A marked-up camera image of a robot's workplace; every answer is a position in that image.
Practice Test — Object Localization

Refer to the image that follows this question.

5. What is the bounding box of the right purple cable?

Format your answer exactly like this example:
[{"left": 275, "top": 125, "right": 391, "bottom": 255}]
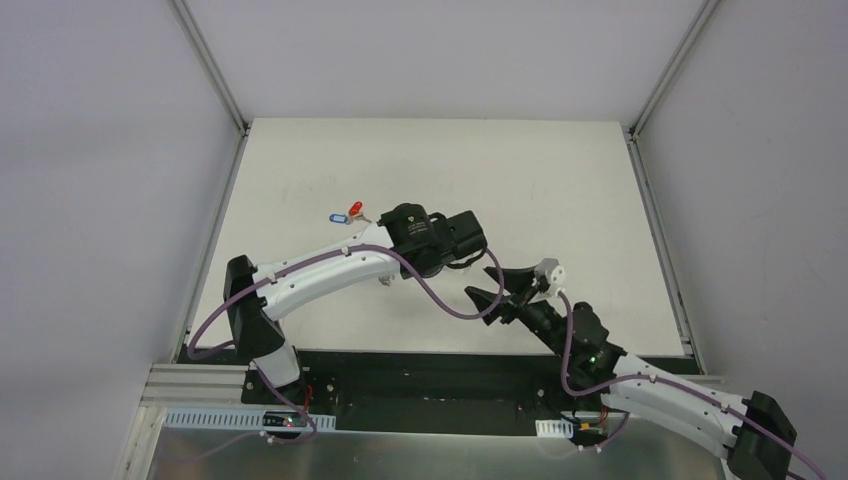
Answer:
[{"left": 555, "top": 288, "right": 829, "bottom": 480}]

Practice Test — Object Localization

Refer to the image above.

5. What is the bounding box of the aluminium frame post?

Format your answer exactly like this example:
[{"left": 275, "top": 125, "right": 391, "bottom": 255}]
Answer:
[
  {"left": 169, "top": 0, "right": 250, "bottom": 137},
  {"left": 628, "top": 0, "right": 723, "bottom": 141}
]

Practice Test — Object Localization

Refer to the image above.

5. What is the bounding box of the left aluminium frame post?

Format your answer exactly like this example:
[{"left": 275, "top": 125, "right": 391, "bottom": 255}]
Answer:
[{"left": 169, "top": 0, "right": 250, "bottom": 137}]

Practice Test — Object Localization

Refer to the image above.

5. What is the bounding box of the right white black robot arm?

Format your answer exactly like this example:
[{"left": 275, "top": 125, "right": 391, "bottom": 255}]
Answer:
[{"left": 464, "top": 267, "right": 797, "bottom": 479}]

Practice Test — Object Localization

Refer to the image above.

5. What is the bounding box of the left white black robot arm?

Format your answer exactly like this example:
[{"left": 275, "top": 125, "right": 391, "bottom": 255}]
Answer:
[{"left": 223, "top": 203, "right": 488, "bottom": 405}]

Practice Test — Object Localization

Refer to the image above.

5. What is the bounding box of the left controller circuit board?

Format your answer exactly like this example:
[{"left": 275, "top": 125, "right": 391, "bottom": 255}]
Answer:
[{"left": 262, "top": 411, "right": 309, "bottom": 429}]

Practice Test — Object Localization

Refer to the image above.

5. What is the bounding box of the right white slotted cable duct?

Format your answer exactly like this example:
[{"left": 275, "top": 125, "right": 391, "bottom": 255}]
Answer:
[{"left": 535, "top": 419, "right": 574, "bottom": 439}]

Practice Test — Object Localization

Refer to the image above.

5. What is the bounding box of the red tagged key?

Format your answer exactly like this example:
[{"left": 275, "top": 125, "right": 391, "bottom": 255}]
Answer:
[{"left": 347, "top": 201, "right": 372, "bottom": 224}]

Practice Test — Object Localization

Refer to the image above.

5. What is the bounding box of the right controller circuit board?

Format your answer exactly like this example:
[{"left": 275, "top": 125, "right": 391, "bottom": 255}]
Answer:
[{"left": 571, "top": 423, "right": 608, "bottom": 447}]

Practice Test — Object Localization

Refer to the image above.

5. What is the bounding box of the controller circuit board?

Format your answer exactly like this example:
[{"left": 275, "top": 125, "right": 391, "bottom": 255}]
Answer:
[
  {"left": 571, "top": 423, "right": 608, "bottom": 447},
  {"left": 262, "top": 411, "right": 309, "bottom": 429}
]

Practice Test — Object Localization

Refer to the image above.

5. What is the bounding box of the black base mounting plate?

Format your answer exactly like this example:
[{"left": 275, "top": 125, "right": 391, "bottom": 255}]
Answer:
[{"left": 175, "top": 344, "right": 704, "bottom": 439}]

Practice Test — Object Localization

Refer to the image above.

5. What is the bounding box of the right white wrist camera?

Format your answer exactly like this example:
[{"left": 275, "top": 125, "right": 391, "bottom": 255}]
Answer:
[{"left": 533, "top": 258, "right": 566, "bottom": 298}]

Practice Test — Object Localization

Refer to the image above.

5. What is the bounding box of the right aluminium frame post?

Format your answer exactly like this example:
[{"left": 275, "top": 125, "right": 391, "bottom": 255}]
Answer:
[{"left": 628, "top": 0, "right": 723, "bottom": 141}]

